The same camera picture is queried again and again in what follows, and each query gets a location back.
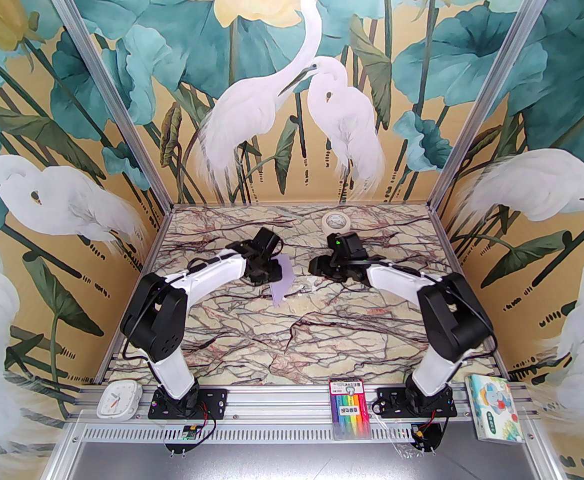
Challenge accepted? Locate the lilac paper sheet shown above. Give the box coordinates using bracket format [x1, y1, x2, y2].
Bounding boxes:
[269, 254, 295, 310]

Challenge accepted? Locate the white square alarm clock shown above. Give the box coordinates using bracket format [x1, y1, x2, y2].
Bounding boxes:
[97, 380, 144, 421]

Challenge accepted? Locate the white masking tape roll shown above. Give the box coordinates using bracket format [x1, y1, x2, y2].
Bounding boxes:
[321, 212, 351, 240]

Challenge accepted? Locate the coloured marker pen pack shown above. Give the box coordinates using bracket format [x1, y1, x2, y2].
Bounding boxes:
[328, 377, 373, 441]

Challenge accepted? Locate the cartoon printed tissue pack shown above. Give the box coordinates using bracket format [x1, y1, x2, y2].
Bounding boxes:
[466, 374, 525, 445]

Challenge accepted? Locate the aluminium table side rail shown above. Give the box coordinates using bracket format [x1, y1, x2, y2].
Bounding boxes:
[429, 208, 510, 381]
[94, 208, 175, 384]

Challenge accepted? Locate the aluminium frame rail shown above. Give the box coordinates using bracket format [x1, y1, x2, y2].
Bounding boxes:
[74, 382, 540, 423]

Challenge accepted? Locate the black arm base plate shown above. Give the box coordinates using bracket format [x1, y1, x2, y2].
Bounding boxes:
[148, 387, 228, 420]
[376, 387, 457, 419]

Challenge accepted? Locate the perforated metal cable tray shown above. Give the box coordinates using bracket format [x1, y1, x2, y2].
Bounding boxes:
[69, 420, 478, 444]

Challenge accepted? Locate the black mounting bracket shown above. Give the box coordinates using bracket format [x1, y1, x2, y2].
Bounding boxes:
[406, 420, 445, 455]

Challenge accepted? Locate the aluminium frame post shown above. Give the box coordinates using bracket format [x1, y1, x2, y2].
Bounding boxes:
[429, 0, 562, 211]
[37, 0, 175, 209]

